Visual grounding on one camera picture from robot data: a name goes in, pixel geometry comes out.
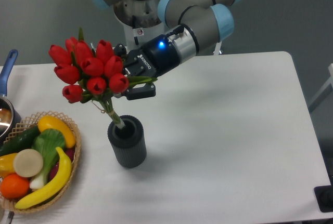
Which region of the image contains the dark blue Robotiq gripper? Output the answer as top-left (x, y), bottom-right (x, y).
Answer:
top-left (113, 34), bottom-right (180, 100)

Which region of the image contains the red tulip bouquet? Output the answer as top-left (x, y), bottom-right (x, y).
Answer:
top-left (48, 29), bottom-right (157, 129)

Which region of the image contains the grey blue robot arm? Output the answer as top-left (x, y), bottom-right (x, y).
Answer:
top-left (92, 0), bottom-right (240, 80)

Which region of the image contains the dark grey ribbed vase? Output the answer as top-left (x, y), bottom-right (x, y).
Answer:
top-left (107, 115), bottom-right (147, 168)

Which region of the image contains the dark red vegetable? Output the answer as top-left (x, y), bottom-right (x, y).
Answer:
top-left (49, 148), bottom-right (75, 181)

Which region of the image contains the green bok choy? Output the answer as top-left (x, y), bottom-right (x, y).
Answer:
top-left (30, 128), bottom-right (66, 191)

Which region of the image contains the woven wicker basket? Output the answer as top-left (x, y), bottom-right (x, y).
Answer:
top-left (1, 111), bottom-right (81, 214)

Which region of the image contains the yellow banana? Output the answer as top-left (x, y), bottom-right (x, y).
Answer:
top-left (15, 147), bottom-right (72, 209)

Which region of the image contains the green cucumber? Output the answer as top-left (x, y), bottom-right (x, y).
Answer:
top-left (1, 126), bottom-right (40, 156)

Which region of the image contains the beige round disc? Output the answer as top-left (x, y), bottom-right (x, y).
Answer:
top-left (13, 149), bottom-right (44, 178)

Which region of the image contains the yellow bell pepper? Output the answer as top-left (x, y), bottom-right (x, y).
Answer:
top-left (0, 153), bottom-right (17, 178)

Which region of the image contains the orange fruit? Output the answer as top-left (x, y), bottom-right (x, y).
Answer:
top-left (1, 174), bottom-right (30, 199)

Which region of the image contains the black device at table edge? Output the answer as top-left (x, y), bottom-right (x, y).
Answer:
top-left (314, 185), bottom-right (332, 213)

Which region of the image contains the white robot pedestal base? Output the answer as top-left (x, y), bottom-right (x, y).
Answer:
top-left (89, 0), bottom-right (224, 62)

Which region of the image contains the blue handled saucepan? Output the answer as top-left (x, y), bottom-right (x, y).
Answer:
top-left (1, 49), bottom-right (21, 146)

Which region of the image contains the white frame at right edge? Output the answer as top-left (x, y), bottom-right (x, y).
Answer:
top-left (308, 63), bottom-right (332, 114)

